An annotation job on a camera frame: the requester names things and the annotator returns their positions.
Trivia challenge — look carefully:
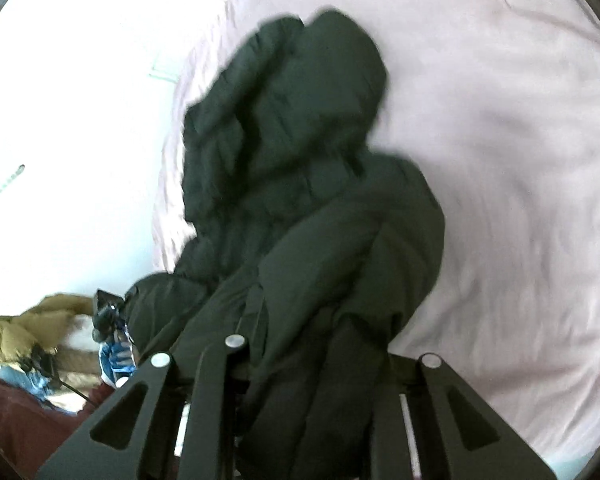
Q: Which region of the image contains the pink bed sheet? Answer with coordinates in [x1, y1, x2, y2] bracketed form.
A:
[170, 0, 600, 479]

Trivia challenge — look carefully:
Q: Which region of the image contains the black puffer coat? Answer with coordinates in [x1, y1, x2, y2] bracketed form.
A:
[124, 9, 444, 479]

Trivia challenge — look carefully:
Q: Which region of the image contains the blue gloved hand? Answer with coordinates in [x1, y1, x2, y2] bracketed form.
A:
[98, 330, 136, 388]

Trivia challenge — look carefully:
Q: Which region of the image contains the olive yellow puffer jacket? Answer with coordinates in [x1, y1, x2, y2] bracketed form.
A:
[0, 294, 93, 365]

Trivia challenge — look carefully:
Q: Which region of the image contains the dark red garment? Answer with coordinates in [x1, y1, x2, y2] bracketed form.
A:
[0, 379, 114, 479]

